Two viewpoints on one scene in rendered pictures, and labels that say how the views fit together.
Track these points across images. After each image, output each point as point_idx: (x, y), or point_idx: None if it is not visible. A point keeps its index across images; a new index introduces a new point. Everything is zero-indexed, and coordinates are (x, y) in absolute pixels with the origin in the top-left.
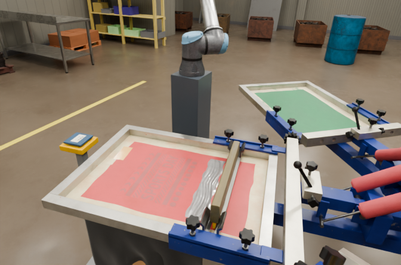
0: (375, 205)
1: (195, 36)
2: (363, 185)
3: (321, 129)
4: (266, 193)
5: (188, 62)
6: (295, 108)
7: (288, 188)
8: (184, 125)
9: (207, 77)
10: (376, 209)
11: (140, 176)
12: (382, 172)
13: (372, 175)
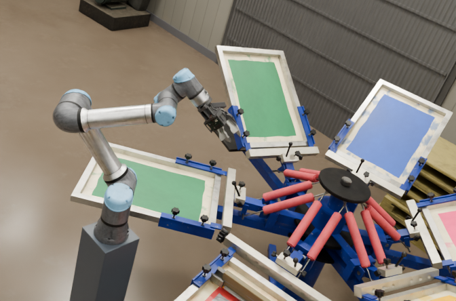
0: (316, 251)
1: (132, 196)
2: (296, 242)
3: (197, 204)
4: (274, 290)
5: (123, 227)
6: (151, 192)
7: (285, 276)
8: (112, 294)
9: None
10: (317, 253)
11: None
12: (300, 228)
13: (298, 234)
